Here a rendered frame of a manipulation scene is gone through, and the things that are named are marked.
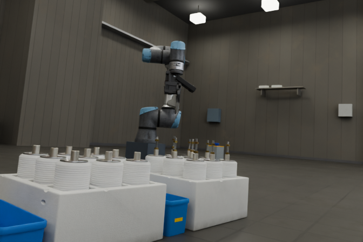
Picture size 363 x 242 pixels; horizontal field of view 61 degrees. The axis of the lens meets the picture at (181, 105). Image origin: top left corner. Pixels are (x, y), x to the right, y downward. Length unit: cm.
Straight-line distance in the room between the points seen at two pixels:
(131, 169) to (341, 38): 1072
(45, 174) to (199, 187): 55
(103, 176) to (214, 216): 54
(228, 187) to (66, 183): 72
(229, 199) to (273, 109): 1008
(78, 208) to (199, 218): 53
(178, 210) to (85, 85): 679
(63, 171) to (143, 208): 28
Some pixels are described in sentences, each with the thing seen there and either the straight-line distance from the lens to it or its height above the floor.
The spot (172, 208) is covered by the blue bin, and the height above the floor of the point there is 9.
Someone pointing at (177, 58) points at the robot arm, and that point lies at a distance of 156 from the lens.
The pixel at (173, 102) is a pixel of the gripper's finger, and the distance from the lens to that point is 152.
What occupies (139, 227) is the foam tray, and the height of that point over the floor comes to 6.
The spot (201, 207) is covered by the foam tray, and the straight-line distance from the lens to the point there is 124.
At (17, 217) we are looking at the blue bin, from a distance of 98.
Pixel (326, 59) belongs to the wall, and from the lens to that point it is 1133.
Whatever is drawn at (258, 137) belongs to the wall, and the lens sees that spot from 1149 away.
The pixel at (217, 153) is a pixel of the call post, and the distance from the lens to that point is 170.
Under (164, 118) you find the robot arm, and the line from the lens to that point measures 196.
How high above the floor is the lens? 33
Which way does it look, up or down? 6 degrees up
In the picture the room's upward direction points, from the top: 4 degrees clockwise
